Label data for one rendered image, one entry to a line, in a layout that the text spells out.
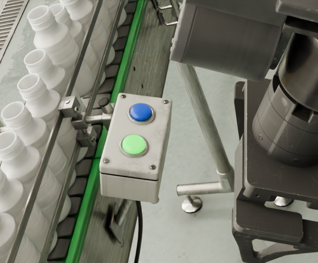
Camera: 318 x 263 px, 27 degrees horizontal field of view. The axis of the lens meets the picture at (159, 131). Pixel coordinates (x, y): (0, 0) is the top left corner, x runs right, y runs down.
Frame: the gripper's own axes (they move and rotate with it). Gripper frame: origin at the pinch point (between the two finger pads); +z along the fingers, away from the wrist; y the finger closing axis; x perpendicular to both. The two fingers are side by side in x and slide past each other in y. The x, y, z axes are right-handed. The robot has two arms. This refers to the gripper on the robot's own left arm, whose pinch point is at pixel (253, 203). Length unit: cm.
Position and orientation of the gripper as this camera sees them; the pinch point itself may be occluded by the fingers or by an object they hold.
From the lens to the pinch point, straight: 54.0
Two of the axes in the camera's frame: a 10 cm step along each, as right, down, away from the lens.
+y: -0.9, 7.6, -6.4
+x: 9.8, 1.8, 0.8
